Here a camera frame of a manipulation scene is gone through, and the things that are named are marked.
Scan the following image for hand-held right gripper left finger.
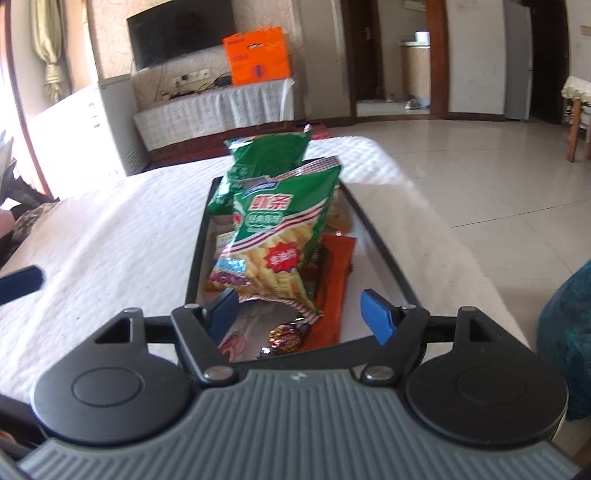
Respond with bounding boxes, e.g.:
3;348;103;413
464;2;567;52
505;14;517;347
95;288;241;386

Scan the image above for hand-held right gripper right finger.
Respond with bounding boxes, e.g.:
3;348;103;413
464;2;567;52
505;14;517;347
359;288;497;386

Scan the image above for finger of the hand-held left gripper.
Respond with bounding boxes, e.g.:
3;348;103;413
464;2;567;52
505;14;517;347
0;265;44;305

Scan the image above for clear pink print snack packet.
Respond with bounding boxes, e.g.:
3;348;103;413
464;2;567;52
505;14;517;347
218;323;259;365

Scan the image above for blue pink snack packet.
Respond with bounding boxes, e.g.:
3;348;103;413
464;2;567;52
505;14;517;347
208;256;250;292

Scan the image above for grey rectangular tray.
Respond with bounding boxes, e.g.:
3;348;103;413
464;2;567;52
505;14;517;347
184;157;423;365

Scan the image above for long orange snack packet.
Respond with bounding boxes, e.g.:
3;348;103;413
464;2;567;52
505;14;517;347
302;233;358;354

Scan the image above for shiny foil candy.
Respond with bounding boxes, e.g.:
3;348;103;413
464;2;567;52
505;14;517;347
254;320;310;361

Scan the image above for green snack bag striped edges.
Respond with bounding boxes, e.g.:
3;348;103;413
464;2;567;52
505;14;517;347
217;156;343;320
205;124;314;217

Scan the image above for dark patterned blanket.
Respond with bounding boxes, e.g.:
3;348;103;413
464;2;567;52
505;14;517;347
0;198;58;268

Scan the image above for white chest freezer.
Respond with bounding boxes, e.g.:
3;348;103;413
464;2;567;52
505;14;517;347
28;74;139;178

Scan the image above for dark wooden tv cabinet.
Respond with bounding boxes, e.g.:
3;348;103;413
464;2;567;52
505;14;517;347
143;117;333;162

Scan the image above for dark teal cloth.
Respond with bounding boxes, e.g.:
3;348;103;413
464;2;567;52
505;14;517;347
536;261;591;421

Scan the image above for white lace cabinet cover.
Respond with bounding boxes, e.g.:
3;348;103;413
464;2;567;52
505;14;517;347
134;78;296;151

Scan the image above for yellow green tied curtain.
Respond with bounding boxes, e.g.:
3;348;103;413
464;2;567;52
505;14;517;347
30;0;72;102

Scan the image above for beige kitchen cabinet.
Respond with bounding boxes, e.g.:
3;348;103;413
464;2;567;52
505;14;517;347
399;41;432;104

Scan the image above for orange cardboard box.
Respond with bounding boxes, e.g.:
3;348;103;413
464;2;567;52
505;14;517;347
222;27;293;87

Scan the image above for dark wooden door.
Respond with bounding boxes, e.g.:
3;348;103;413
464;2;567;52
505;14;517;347
348;0;385;100

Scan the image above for black flat television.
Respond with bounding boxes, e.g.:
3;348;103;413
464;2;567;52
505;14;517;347
127;0;236;71

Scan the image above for wooden table with lace cloth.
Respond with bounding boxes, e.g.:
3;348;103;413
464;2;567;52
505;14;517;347
561;74;591;162

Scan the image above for white wall sockets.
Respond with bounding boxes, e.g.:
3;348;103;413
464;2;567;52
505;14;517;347
173;68;211;86

